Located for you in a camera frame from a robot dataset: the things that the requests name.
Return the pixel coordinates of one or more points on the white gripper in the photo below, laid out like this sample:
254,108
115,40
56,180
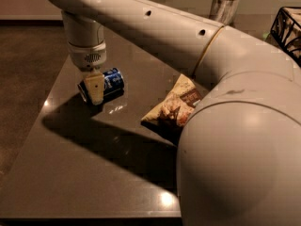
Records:
88,57

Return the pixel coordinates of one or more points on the blue pepsi can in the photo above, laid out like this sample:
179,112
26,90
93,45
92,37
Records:
113,82

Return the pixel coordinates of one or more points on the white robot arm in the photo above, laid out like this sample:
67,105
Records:
239,156

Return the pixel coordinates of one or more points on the brown popcorn chip bag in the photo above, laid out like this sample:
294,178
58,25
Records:
178,104

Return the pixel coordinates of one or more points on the black wire basket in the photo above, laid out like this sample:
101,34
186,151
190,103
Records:
286,30

